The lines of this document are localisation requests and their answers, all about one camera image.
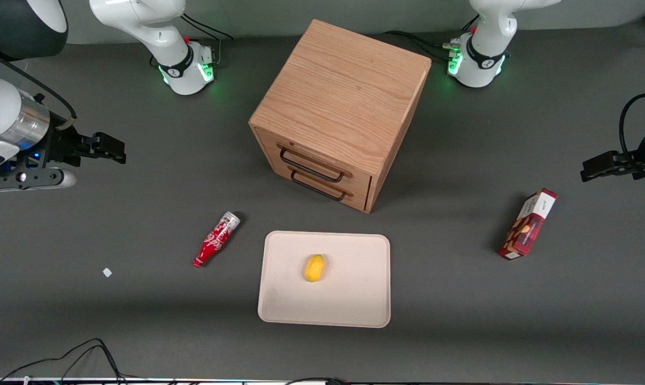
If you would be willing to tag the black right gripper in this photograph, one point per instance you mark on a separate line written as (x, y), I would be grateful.
(61, 145)

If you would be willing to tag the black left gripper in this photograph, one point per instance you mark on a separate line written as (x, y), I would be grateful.
(641, 159)

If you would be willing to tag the red coke bottle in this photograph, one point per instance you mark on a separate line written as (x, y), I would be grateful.
(215, 240)

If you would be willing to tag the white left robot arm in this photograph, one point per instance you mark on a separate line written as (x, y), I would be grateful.
(483, 53)

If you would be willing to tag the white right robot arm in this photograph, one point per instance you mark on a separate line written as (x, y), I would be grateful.
(156, 32)

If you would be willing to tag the beige rectangular tray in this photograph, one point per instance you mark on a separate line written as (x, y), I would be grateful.
(349, 283)

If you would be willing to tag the red cookie box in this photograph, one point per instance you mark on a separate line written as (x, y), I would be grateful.
(526, 227)

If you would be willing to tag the wooden drawer front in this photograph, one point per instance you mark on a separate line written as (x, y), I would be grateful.
(361, 202)
(266, 141)

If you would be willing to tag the yellow lemon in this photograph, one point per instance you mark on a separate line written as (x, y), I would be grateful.
(314, 268)

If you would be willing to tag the wooden drawer cabinet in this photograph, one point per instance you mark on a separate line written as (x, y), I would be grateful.
(344, 91)

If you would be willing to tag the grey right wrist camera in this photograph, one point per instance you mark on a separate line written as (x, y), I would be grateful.
(44, 180)

